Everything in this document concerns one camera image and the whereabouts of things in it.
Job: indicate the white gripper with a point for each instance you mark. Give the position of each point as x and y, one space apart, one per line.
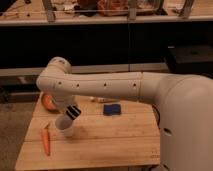
67 103

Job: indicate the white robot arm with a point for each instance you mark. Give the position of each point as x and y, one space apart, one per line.
184 105

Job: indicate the white ceramic cup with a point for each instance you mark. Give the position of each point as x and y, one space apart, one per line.
64 125

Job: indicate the blue eraser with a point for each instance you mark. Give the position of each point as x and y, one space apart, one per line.
111 109

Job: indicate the white marker pen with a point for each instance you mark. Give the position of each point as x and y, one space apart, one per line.
102 100

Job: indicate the orange carrot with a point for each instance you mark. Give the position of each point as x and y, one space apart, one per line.
45 135

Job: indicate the wooden workbench shelf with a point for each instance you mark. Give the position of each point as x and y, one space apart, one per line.
80 12

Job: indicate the black box right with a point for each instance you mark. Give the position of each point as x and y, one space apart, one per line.
196 59

